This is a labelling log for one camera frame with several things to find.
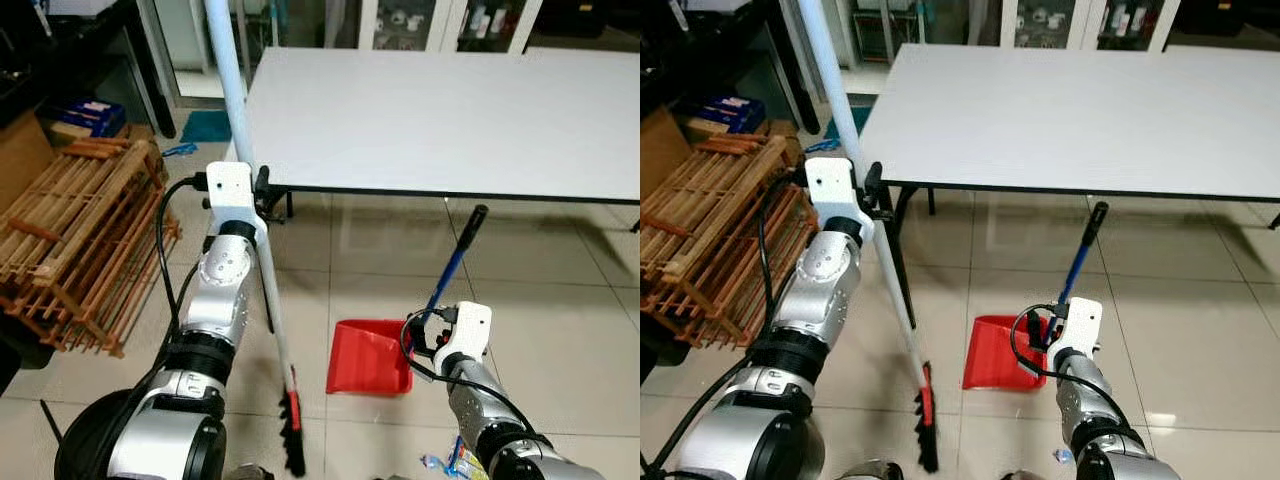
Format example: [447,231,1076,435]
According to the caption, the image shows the blue yellow packet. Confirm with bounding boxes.
[445,440,491,480]

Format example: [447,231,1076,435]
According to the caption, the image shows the white table black legs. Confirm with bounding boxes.
[858,42,1280,331]
[228,47,641,336]

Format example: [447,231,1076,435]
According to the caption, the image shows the teal floor mat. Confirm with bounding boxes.
[180,110,233,143]
[825,105,871,141]

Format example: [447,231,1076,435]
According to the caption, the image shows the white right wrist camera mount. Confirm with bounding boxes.
[432,302,493,363]
[1048,298,1103,361]

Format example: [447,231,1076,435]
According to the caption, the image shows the broom red head black bristles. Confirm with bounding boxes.
[797,0,942,475]
[203,0,309,479]

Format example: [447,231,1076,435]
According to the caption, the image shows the folded wooden slat rack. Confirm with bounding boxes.
[640,133,813,351]
[0,138,183,359]

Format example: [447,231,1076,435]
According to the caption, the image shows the white glass-front cabinet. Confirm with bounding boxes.
[355,0,546,56]
[1000,0,1176,51]

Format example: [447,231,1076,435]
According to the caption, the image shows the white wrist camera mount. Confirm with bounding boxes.
[806,157,873,241]
[432,302,493,363]
[205,162,269,241]
[1048,298,1103,361]

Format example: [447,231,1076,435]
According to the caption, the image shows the brown cardboard box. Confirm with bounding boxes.
[640,105,691,196]
[0,110,56,211]

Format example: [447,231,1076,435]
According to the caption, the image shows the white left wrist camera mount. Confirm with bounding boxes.
[205,162,269,241]
[806,157,873,241]

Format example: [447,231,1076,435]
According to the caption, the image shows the blue printed boxes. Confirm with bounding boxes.
[42,98,128,139]
[700,95,766,134]

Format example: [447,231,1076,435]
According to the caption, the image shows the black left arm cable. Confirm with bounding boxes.
[650,168,813,476]
[95,172,213,480]

